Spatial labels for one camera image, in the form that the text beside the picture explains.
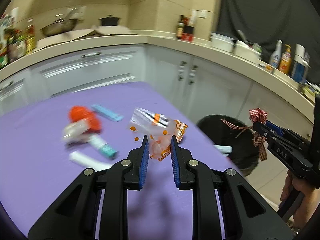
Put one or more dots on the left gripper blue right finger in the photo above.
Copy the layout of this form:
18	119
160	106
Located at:
174	161

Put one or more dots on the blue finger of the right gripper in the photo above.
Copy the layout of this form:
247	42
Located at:
264	131
274	128

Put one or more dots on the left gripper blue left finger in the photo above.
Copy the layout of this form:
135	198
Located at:
143	163

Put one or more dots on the clear orange-print plastic bag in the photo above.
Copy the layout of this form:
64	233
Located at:
158	129

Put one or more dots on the red checkered ribbon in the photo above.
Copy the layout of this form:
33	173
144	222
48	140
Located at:
255	115

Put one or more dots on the light blue wrapper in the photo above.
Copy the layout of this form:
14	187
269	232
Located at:
106	113

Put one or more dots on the black-lined trash bin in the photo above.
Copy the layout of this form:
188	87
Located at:
227	131

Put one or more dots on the person's right hand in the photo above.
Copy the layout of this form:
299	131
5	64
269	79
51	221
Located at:
309	202

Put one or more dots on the silver white foil packet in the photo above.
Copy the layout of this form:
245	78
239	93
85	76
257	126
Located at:
224	150

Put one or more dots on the white teal tube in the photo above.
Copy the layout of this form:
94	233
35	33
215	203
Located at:
103	147

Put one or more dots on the white blue-print wrapper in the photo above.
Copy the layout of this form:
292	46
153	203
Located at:
88	162

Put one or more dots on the orange dish soap bottle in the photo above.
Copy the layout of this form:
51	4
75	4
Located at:
285	61

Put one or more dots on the blue cleaner bottle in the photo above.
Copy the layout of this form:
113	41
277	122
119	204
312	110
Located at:
300	64

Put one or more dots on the white spray bottle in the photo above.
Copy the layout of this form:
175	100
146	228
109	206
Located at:
275	56

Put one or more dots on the white bowl with spoon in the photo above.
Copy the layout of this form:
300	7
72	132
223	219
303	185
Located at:
244	51

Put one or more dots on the white plastic container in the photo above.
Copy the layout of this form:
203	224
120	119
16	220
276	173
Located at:
222	42

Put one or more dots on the black red utensil holder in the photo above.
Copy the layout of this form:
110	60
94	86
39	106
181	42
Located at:
188	33

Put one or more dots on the dark sauce bottle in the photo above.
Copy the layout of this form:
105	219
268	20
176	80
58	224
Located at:
180	27

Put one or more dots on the black cooking pot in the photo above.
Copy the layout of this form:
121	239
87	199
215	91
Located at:
108	21

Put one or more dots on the steel wok pan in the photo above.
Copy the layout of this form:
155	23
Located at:
62	25

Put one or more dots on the cooking oil bottle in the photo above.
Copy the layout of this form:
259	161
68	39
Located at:
30	36

